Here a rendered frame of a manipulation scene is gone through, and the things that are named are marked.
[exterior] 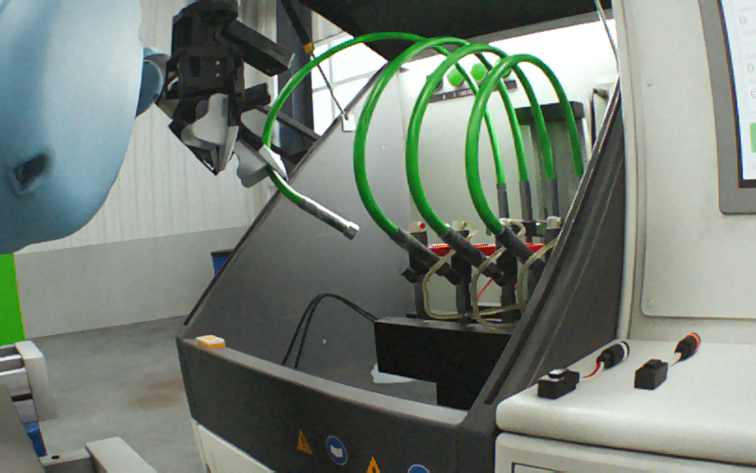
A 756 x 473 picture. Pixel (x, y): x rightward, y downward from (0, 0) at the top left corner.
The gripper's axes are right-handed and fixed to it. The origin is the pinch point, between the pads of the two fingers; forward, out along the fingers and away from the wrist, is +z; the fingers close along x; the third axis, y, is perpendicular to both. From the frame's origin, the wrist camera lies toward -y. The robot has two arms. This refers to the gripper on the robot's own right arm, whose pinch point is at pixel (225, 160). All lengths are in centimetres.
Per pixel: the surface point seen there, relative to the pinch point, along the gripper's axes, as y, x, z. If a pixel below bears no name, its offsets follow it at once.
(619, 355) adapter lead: -15.2, 41.1, 22.1
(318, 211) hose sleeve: -20.6, -10.9, 7.2
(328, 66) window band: -389, -499, -155
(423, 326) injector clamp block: -24.2, 4.9, 23.1
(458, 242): -19.2, 16.7, 11.8
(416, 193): -14.0, 16.3, 6.2
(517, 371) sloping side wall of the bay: -7.8, 33.9, 21.9
